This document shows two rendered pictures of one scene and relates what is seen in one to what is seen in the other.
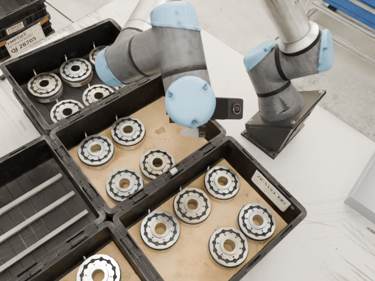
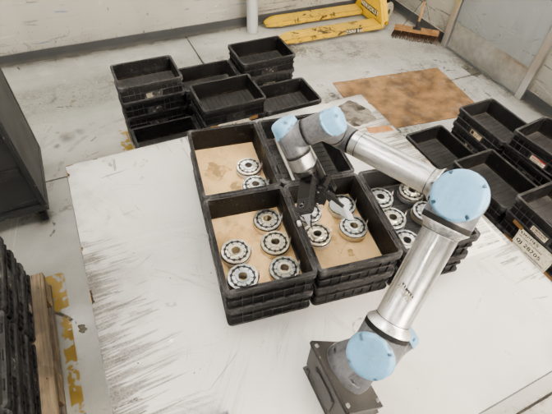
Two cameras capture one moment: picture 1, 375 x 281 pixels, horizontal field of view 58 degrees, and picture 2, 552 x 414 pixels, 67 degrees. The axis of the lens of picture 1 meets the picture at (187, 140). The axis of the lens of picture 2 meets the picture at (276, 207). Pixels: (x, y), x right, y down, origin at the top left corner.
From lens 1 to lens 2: 1.15 m
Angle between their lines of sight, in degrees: 63
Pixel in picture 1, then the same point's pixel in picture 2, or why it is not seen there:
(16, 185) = (332, 168)
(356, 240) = (189, 399)
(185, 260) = (242, 231)
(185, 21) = (323, 113)
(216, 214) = (263, 260)
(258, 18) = not seen: outside the picture
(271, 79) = not seen: hidden behind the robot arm
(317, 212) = (232, 378)
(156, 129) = (352, 250)
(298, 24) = (387, 298)
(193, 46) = (310, 121)
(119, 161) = (330, 219)
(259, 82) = not seen: hidden behind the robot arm
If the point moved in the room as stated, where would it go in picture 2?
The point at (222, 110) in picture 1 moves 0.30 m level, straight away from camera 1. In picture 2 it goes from (302, 194) to (395, 252)
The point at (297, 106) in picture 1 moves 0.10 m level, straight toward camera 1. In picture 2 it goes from (335, 362) to (313, 333)
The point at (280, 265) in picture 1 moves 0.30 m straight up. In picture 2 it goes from (209, 317) to (200, 269)
